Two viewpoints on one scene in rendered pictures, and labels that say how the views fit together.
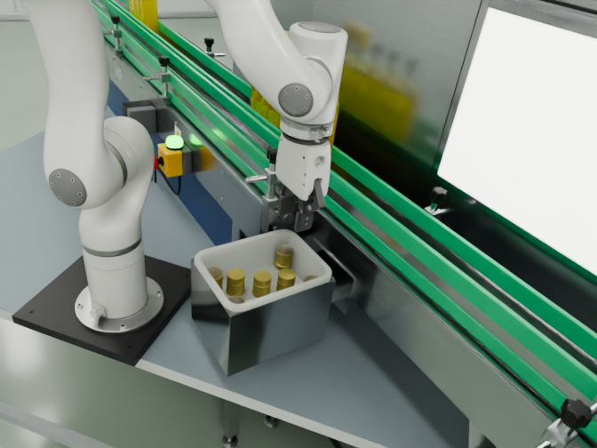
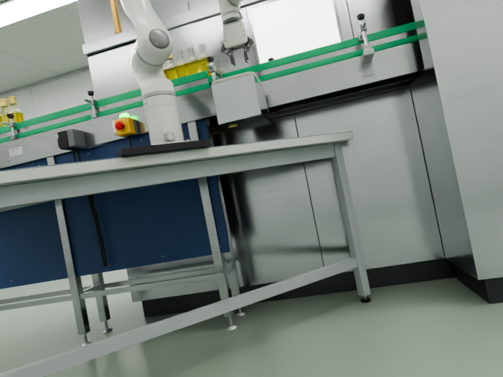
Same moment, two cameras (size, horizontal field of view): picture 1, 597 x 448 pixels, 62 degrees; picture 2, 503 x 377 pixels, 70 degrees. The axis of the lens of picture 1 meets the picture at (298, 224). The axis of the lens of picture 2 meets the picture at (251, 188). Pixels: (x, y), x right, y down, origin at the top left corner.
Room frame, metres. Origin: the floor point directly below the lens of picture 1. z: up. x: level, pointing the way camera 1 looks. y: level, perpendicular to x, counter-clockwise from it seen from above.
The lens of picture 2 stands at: (-0.36, 1.03, 0.55)
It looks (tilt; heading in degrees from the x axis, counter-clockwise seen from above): 1 degrees up; 319
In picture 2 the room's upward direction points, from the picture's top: 11 degrees counter-clockwise
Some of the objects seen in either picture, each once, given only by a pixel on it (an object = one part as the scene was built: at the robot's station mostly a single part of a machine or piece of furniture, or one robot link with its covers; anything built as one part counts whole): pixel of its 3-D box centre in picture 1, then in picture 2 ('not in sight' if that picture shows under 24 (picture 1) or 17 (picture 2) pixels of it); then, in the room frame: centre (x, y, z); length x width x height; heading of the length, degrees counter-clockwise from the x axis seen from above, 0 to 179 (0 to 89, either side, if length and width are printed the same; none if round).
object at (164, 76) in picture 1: (156, 82); (90, 104); (1.32, 0.44, 1.11); 0.07 x 0.04 x 0.13; 127
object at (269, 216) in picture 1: (284, 214); not in sight; (0.89, 0.03, 1.02); 0.09 x 0.04 x 0.07; 127
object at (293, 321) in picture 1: (272, 295); (243, 107); (0.74, 0.03, 0.92); 0.27 x 0.17 x 0.15; 127
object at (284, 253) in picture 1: (283, 258); not in sight; (0.81, 0.02, 0.96); 0.04 x 0.04 x 0.04
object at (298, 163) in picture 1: (302, 158); (234, 34); (0.74, 0.01, 1.23); 0.10 x 0.07 x 0.11; 37
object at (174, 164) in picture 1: (173, 159); (126, 128); (1.18, 0.36, 0.96); 0.07 x 0.07 x 0.07; 37
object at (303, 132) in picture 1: (307, 124); (232, 19); (0.73, 0.01, 1.29); 0.09 x 0.08 x 0.03; 37
